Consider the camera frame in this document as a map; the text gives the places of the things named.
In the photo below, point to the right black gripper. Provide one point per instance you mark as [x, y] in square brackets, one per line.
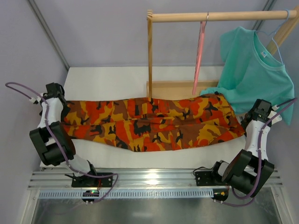
[244, 119]

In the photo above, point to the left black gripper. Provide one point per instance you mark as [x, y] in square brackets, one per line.
[64, 110]

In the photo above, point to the orange camouflage trousers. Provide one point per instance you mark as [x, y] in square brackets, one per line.
[151, 124]

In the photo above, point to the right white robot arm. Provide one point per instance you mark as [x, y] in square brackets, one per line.
[250, 169]

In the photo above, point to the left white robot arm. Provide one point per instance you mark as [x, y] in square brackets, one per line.
[54, 145]

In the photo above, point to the pink plastic hanger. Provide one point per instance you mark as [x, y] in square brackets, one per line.
[199, 55]

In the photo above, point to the teal t-shirt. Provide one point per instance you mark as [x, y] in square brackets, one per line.
[250, 72]

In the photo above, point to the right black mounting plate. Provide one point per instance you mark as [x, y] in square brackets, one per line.
[208, 178]

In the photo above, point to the black mounting plate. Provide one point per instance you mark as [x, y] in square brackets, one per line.
[208, 178]
[102, 179]

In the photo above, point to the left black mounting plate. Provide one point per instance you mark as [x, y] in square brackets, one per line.
[102, 179]

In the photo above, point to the wooden clothes rack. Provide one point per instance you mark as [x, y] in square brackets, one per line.
[177, 82]

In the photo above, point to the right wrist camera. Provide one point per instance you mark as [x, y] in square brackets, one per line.
[273, 113]

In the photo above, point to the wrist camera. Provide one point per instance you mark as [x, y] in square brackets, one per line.
[273, 113]
[36, 99]

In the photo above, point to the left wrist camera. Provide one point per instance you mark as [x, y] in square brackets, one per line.
[36, 99]

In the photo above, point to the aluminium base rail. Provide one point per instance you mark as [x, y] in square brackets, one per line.
[51, 178]

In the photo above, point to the slotted cable duct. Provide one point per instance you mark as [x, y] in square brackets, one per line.
[126, 194]

